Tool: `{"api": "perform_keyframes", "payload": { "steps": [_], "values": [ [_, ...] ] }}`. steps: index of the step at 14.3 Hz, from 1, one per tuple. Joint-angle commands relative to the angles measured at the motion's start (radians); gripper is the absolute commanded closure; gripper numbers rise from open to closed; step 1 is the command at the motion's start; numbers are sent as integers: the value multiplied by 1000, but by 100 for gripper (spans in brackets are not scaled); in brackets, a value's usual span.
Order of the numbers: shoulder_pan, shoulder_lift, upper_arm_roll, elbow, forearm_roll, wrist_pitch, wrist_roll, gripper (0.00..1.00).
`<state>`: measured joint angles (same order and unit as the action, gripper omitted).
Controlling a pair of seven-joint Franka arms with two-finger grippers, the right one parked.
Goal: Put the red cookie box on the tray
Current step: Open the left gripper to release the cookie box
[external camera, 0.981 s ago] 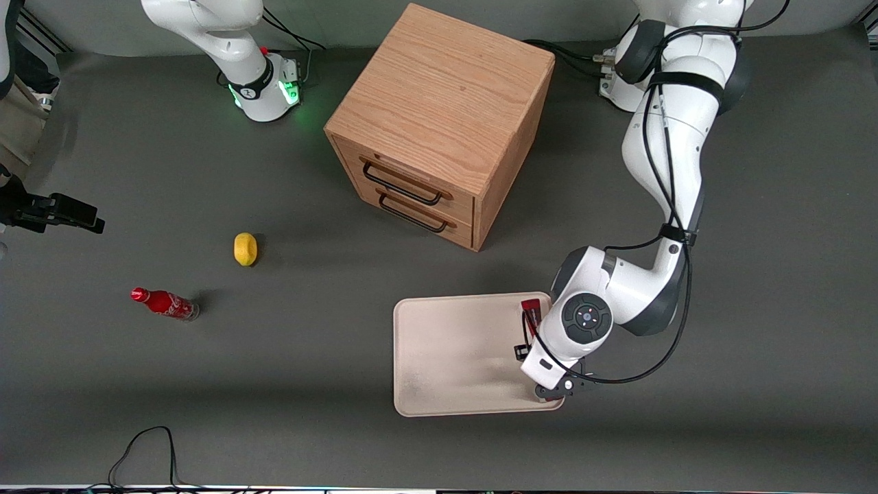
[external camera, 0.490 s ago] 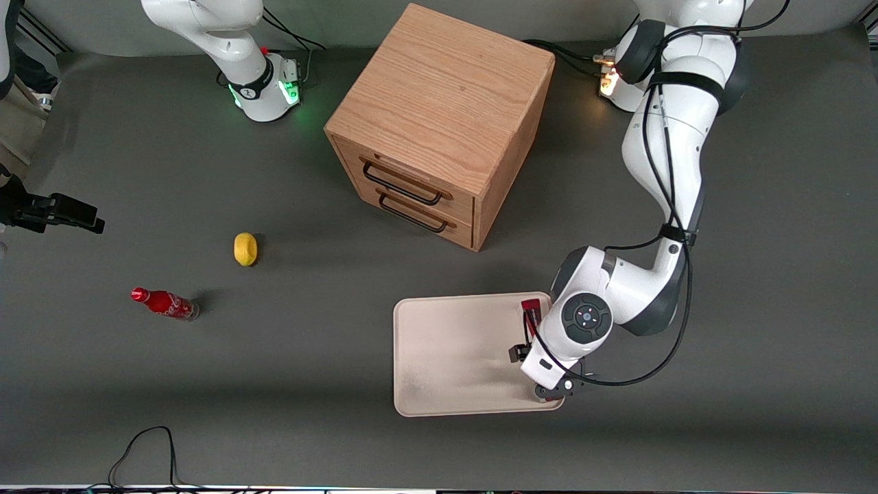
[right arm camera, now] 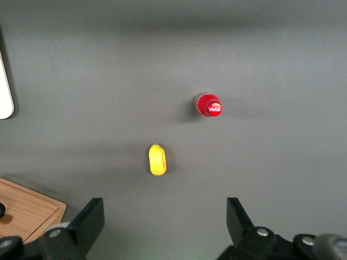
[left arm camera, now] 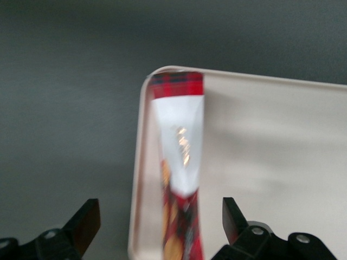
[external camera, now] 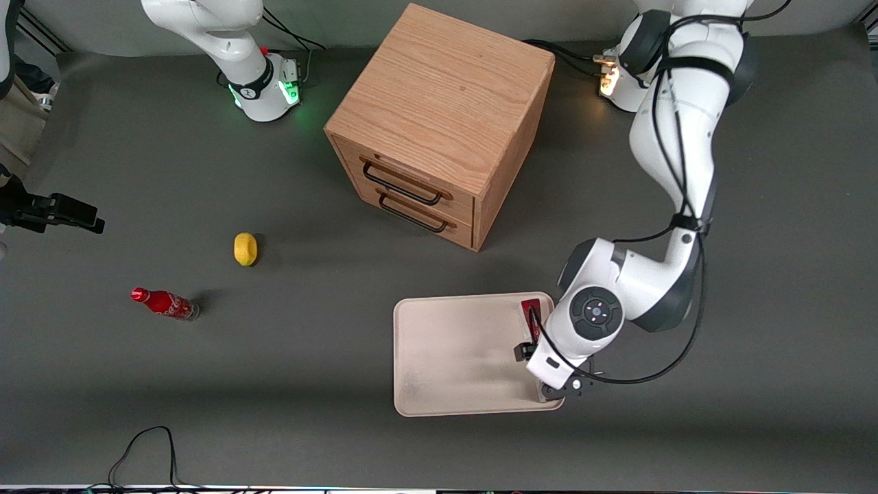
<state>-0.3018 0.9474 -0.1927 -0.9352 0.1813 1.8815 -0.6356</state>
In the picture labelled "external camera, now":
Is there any beige cloth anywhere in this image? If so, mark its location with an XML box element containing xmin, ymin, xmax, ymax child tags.
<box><xmin>0</xmin><ymin>75</ymin><xmax>49</xmax><ymax>180</ymax></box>

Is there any red cola bottle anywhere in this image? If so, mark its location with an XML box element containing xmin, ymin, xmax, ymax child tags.
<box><xmin>130</xmin><ymin>287</ymin><xmax>200</xmax><ymax>322</ymax></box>

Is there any black cable at left arm base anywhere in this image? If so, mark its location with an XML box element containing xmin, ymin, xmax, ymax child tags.
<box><xmin>523</xmin><ymin>38</ymin><xmax>618</xmax><ymax>78</ymax></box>

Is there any black cable at right arm base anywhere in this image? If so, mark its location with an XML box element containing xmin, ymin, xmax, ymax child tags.
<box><xmin>261</xmin><ymin>7</ymin><xmax>327</xmax><ymax>83</ymax></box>

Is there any wooden drawer cabinet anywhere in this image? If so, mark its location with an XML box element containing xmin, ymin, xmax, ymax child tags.
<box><xmin>324</xmin><ymin>3</ymin><xmax>556</xmax><ymax>252</ymax></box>

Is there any red tartan cookie box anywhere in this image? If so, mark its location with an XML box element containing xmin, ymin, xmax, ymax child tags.
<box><xmin>519</xmin><ymin>298</ymin><xmax>551</xmax><ymax>344</ymax></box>

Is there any black metal rail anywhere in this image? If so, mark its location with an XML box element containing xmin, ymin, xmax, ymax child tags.
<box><xmin>15</xmin><ymin>5</ymin><xmax>73</xmax><ymax>56</ymax></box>

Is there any wooden drawer front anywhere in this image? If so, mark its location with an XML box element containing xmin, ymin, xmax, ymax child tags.
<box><xmin>333</xmin><ymin>136</ymin><xmax>478</xmax><ymax>224</ymax></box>
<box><xmin>355</xmin><ymin>177</ymin><xmax>477</xmax><ymax>250</ymax></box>

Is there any black cable at arm base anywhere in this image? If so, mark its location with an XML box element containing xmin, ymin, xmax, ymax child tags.
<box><xmin>523</xmin><ymin>38</ymin><xmax>618</xmax><ymax>78</ymax></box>
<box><xmin>261</xmin><ymin>7</ymin><xmax>327</xmax><ymax>83</ymax></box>

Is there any cream plastic tray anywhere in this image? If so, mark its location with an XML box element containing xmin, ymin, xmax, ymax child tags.
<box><xmin>392</xmin><ymin>292</ymin><xmax>565</xmax><ymax>418</ymax></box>

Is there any yellow lemon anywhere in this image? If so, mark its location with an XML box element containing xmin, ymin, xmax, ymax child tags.
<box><xmin>233</xmin><ymin>232</ymin><xmax>259</xmax><ymax>267</ymax></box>

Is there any black wire drawer handle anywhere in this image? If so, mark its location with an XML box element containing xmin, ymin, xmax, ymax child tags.
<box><xmin>361</xmin><ymin>159</ymin><xmax>444</xmax><ymax>207</ymax></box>
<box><xmin>377</xmin><ymin>192</ymin><xmax>450</xmax><ymax>234</ymax></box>

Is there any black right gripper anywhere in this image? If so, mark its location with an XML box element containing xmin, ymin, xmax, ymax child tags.
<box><xmin>0</xmin><ymin>165</ymin><xmax>106</xmax><ymax>235</ymax></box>

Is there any black cable looped on table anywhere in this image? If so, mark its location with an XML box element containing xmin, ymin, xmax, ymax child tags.
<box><xmin>86</xmin><ymin>425</ymin><xmax>258</xmax><ymax>494</ymax></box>

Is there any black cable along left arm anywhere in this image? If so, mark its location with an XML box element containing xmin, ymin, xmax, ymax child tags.
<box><xmin>528</xmin><ymin>0</ymin><xmax>793</xmax><ymax>386</ymax></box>

